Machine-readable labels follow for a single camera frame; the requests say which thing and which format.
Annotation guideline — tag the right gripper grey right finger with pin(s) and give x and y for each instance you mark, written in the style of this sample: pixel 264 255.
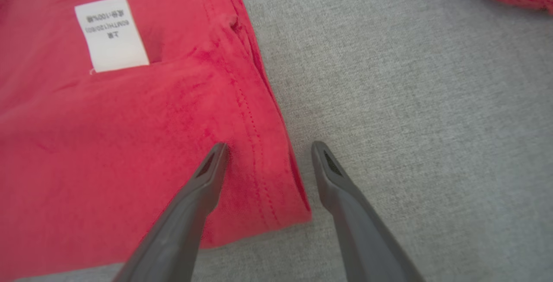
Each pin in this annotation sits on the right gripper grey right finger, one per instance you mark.
pixel 363 234

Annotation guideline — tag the red jersey with white trim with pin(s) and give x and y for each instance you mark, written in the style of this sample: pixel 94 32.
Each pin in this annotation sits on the red jersey with white trim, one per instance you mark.
pixel 108 144

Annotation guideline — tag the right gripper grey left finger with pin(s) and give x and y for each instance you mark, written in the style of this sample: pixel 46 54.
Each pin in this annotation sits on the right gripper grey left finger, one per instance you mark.
pixel 181 226

